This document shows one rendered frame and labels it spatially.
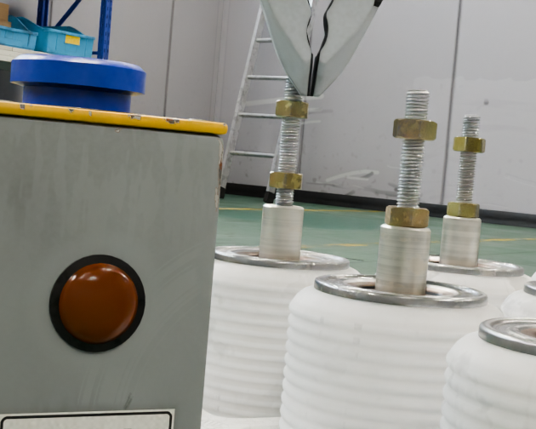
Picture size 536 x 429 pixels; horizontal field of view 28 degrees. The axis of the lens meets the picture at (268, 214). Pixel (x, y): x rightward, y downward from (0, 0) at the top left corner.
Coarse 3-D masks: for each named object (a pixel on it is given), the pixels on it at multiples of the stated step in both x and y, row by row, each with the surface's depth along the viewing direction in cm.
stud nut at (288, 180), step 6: (270, 174) 57; (276, 174) 57; (282, 174) 56; (288, 174) 56; (294, 174) 56; (300, 174) 57; (270, 180) 57; (276, 180) 57; (282, 180) 56; (288, 180) 56; (294, 180) 56; (300, 180) 57; (270, 186) 57; (276, 186) 57; (282, 186) 56; (288, 186) 56; (294, 186) 56; (300, 186) 57
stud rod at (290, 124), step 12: (288, 84) 57; (288, 96) 57; (300, 96) 57; (288, 120) 57; (288, 132) 57; (288, 144) 57; (288, 156) 57; (288, 168) 57; (288, 192) 57; (276, 204) 57; (288, 204) 57
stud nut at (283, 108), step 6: (282, 102) 56; (288, 102) 56; (294, 102) 56; (300, 102) 56; (306, 102) 57; (276, 108) 57; (282, 108) 56; (288, 108) 56; (294, 108) 56; (300, 108) 56; (306, 108) 56; (276, 114) 57; (282, 114) 56; (288, 114) 56; (294, 114) 56; (300, 114) 56; (306, 114) 56
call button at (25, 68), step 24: (24, 72) 31; (48, 72) 30; (72, 72) 30; (96, 72) 30; (120, 72) 31; (144, 72) 32; (24, 96) 31; (48, 96) 31; (72, 96) 30; (96, 96) 31; (120, 96) 31
